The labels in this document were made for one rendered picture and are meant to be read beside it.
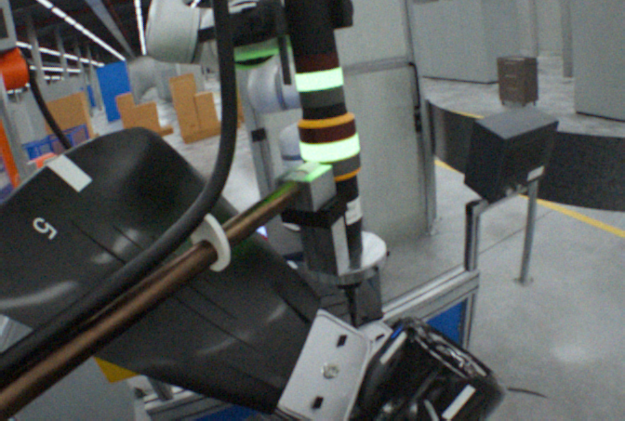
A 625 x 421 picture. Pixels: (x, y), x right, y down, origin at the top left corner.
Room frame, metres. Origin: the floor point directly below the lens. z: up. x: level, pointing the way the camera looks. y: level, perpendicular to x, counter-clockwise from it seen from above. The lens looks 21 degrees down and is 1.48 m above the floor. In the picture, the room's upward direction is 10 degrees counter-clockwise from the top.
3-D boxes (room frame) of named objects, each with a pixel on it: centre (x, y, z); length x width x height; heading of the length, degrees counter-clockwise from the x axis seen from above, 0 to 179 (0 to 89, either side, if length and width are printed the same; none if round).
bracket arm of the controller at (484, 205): (0.85, -0.48, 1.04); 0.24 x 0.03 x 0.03; 111
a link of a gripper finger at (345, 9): (0.32, -0.05, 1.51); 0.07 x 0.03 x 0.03; 21
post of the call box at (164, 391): (0.52, 0.39, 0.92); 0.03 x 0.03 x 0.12; 21
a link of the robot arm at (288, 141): (1.00, -0.02, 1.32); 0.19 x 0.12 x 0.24; 84
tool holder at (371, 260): (0.28, -0.01, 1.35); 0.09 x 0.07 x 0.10; 146
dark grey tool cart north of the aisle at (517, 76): (6.18, -4.00, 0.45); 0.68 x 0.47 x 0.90; 24
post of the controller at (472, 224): (0.82, -0.39, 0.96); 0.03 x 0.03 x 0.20; 21
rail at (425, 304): (0.66, 0.02, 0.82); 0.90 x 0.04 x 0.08; 111
